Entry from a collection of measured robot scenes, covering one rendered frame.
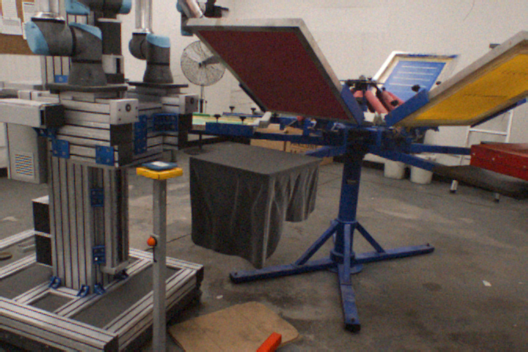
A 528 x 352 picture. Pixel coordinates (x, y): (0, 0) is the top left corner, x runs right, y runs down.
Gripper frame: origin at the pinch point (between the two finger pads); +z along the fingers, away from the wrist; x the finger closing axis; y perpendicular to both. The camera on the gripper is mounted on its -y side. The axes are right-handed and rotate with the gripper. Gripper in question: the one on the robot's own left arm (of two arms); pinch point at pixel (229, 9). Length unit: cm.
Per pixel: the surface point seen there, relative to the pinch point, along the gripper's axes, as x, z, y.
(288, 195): 97, -34, 73
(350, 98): 95, 0, 30
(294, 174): 97, -33, 64
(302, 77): 81, -21, 24
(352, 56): -165, 372, 36
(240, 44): 63, -44, 13
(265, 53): 72, -37, 15
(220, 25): 61, -55, 7
